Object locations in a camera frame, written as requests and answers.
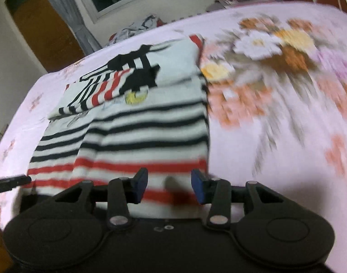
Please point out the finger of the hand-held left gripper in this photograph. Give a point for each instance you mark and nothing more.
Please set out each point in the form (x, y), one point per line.
(11, 182)

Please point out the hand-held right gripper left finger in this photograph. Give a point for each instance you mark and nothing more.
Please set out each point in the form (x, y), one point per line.
(140, 184)

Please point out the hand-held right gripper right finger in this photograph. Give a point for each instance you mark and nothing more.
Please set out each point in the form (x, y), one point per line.
(197, 187)

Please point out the striped knit sweater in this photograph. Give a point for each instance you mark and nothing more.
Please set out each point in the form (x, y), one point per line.
(150, 136)

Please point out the pile of light clothes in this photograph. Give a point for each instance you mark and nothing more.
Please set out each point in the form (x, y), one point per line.
(133, 28)

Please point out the pink floral bed sheet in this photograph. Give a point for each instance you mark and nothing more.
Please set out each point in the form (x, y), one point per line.
(275, 148)

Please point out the brown wooden door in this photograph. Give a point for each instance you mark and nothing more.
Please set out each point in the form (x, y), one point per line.
(42, 28)

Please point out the grey window curtain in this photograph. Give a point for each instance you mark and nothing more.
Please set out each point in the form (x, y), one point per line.
(76, 25)

